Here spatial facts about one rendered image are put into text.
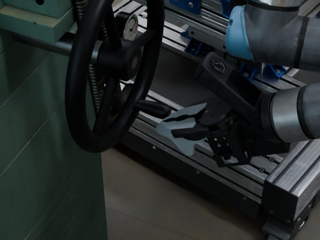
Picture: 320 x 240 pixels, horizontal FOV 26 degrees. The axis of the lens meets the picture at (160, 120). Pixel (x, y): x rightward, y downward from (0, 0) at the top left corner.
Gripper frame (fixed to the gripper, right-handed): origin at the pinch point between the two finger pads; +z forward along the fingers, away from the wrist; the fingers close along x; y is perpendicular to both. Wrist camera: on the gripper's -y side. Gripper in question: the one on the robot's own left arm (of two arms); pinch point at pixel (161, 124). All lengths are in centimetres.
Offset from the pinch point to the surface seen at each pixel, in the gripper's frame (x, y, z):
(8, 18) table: -5.1, -25.4, 10.7
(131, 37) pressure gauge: 25.9, -4.2, 17.9
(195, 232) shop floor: 35, 57, 39
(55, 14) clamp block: -3.2, -23.3, 3.9
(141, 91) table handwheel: 4.9, -3.7, 4.4
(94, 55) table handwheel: -2.5, -15.3, 2.3
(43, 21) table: -4.5, -23.3, 5.6
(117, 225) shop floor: 29, 48, 56
